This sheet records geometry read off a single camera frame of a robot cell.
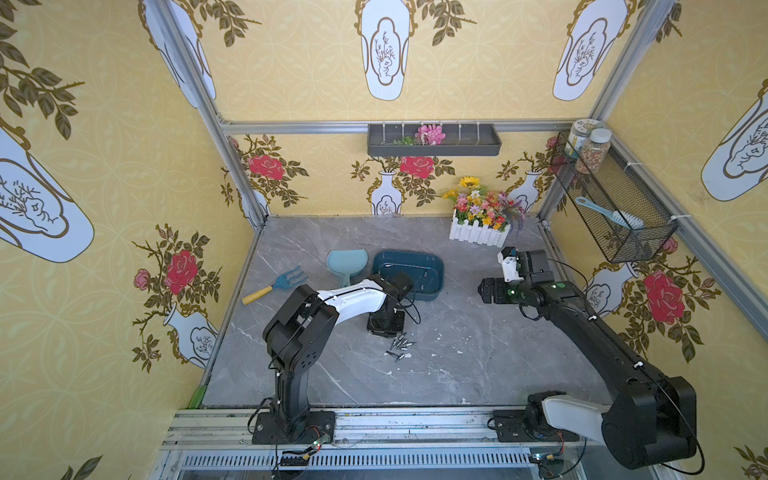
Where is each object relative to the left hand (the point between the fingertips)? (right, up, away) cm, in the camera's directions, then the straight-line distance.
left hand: (383, 331), depth 92 cm
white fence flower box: (+33, +36, +10) cm, 50 cm away
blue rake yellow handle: (-35, +13, +11) cm, 39 cm away
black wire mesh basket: (+65, +42, -9) cm, 78 cm away
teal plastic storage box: (+14, +18, +13) cm, 26 cm away
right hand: (+34, +15, -6) cm, 37 cm away
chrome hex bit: (+8, -3, -4) cm, 9 cm away
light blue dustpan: (-13, +20, +15) cm, 28 cm away
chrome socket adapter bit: (+4, -5, -6) cm, 9 cm away
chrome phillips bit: (+6, -1, -2) cm, 6 cm away
